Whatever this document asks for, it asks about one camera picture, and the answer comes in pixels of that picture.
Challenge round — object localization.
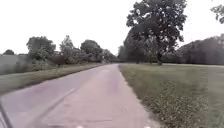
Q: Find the grey asphalt path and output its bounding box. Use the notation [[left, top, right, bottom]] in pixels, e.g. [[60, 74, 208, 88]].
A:
[[0, 63, 162, 128]]

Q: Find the large dark tree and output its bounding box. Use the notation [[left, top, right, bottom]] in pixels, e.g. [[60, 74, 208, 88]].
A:
[[125, 0, 188, 66]]

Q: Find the wide grass field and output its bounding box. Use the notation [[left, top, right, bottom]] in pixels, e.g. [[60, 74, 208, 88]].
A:
[[118, 62, 224, 128]]

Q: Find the row of trees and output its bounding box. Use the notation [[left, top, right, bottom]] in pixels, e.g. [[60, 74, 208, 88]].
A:
[[0, 34, 118, 73]]

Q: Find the narrow grass verge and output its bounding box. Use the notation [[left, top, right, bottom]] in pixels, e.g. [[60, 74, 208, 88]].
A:
[[0, 62, 105, 96]]

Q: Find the wood of trees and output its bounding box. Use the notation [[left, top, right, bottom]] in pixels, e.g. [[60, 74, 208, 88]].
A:
[[117, 33, 224, 66]]

